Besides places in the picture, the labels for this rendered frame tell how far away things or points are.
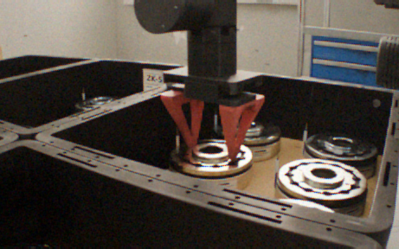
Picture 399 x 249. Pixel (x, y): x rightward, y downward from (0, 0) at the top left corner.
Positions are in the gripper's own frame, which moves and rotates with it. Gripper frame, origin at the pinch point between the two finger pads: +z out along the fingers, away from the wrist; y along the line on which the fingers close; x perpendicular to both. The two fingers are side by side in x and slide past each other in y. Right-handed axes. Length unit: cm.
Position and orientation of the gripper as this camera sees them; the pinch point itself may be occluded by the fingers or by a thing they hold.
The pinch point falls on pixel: (212, 145)
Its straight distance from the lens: 45.9
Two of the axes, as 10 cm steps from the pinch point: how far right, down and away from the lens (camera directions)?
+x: 6.1, -2.6, 7.5
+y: 7.9, 1.9, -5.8
